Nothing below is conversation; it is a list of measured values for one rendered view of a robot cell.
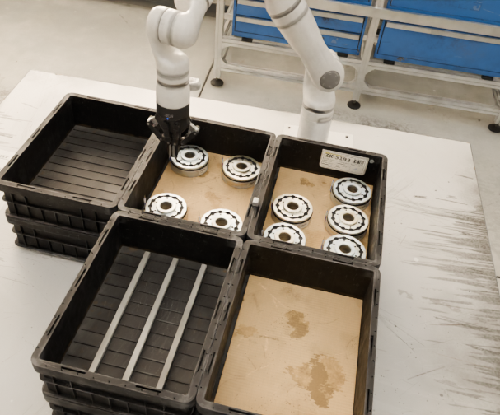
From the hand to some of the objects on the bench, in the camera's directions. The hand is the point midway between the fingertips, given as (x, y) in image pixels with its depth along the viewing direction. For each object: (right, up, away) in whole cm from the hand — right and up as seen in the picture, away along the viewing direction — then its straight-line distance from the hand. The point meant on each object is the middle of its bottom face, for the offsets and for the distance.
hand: (173, 149), depth 134 cm
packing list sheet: (-60, -7, +26) cm, 66 cm away
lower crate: (-24, -14, +23) cm, 36 cm away
